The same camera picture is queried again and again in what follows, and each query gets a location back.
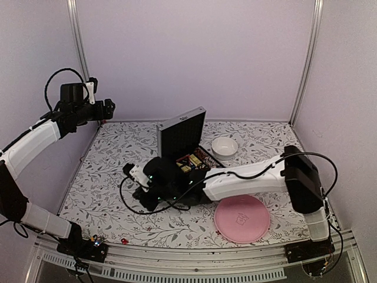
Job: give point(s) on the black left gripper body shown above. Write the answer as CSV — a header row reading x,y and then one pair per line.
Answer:
x,y
100,114

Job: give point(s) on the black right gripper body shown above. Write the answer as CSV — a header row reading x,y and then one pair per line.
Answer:
x,y
151,202

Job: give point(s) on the aluminium poker set case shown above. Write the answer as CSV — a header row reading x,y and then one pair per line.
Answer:
x,y
179,136

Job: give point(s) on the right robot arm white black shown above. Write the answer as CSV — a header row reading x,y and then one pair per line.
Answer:
x,y
162,179

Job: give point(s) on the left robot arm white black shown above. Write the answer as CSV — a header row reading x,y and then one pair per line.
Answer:
x,y
76,107

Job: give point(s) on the red die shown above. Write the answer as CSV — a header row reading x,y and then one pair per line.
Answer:
x,y
125,241

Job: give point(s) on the triangular all in button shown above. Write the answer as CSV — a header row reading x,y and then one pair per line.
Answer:
x,y
185,161

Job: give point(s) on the gold playing card deck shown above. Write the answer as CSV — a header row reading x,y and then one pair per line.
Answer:
x,y
194,161

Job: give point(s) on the row of poker chips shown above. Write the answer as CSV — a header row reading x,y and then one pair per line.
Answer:
x,y
206,160

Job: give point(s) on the white ceramic bowl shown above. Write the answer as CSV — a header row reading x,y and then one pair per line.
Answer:
x,y
224,148

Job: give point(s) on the pink plastic plate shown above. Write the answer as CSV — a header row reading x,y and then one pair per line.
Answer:
x,y
242,219

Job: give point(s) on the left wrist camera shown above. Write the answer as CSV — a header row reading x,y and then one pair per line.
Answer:
x,y
91,86

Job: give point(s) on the front aluminium rail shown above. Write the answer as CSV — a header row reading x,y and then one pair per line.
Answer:
x,y
246,264

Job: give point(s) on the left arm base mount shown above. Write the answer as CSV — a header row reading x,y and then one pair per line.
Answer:
x,y
92,249

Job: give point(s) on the left aluminium frame post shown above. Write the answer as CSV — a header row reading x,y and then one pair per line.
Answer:
x,y
77,37

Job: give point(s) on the aluminium frame post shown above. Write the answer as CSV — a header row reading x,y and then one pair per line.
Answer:
x,y
77,37
310,53

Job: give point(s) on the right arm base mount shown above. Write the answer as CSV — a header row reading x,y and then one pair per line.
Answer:
x,y
302,251

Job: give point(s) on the right aluminium frame post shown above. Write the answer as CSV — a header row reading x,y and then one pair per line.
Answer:
x,y
310,53

